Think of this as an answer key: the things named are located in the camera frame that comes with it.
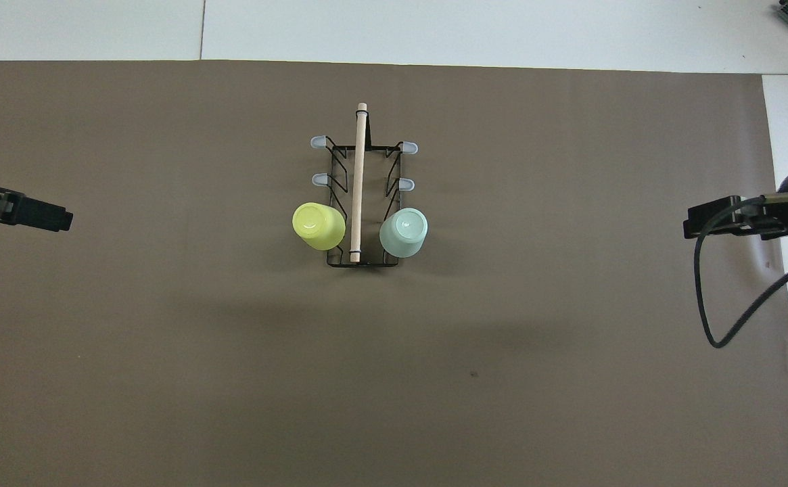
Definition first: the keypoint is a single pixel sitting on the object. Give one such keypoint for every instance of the yellow plastic cup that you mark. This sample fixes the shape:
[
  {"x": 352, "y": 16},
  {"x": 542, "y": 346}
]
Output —
[{"x": 319, "y": 226}]

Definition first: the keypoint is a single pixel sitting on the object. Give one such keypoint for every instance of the green plastic cup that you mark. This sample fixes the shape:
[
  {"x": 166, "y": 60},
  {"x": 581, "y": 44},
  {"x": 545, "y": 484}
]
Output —
[{"x": 404, "y": 232}]

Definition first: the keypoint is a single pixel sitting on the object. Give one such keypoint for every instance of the brown table mat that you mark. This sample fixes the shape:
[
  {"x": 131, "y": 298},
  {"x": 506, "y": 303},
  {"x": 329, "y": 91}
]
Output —
[{"x": 434, "y": 379}]

